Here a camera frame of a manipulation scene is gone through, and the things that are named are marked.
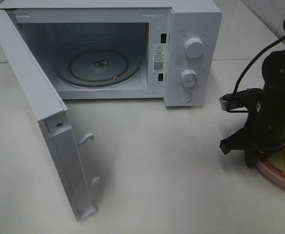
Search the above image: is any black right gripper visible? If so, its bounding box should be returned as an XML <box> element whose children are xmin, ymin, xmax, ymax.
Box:
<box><xmin>219</xmin><ymin>87</ymin><xmax>285</xmax><ymax>168</ymax></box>

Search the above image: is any pink round plate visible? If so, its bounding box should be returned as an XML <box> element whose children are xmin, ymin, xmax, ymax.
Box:
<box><xmin>256</xmin><ymin>161</ymin><xmax>285</xmax><ymax>190</ymax></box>

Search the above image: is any round white door button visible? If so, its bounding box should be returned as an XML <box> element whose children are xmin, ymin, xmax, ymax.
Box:
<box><xmin>177</xmin><ymin>91</ymin><xmax>192</xmax><ymax>103</ymax></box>

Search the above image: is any white microwave door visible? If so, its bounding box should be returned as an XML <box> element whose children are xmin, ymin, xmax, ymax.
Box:
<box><xmin>0</xmin><ymin>10</ymin><xmax>100</xmax><ymax>221</ymax></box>

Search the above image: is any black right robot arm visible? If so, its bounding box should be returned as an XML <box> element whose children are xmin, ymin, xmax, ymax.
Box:
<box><xmin>220</xmin><ymin>50</ymin><xmax>285</xmax><ymax>168</ymax></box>

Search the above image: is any lower white timer knob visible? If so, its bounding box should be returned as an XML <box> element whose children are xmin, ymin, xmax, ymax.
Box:
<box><xmin>180</xmin><ymin>69</ymin><xmax>198</xmax><ymax>87</ymax></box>

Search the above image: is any upper white power knob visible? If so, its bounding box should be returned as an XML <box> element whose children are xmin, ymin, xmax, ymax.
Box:
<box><xmin>184</xmin><ymin>37</ymin><xmax>205</xmax><ymax>59</ymax></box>

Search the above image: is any white microwave oven body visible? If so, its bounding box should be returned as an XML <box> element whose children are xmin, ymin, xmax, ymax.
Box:
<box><xmin>0</xmin><ymin>0</ymin><xmax>222</xmax><ymax>107</ymax></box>

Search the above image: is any warning label sticker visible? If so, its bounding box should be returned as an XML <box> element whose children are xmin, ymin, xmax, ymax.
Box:
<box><xmin>151</xmin><ymin>44</ymin><xmax>167</xmax><ymax>72</ymax></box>

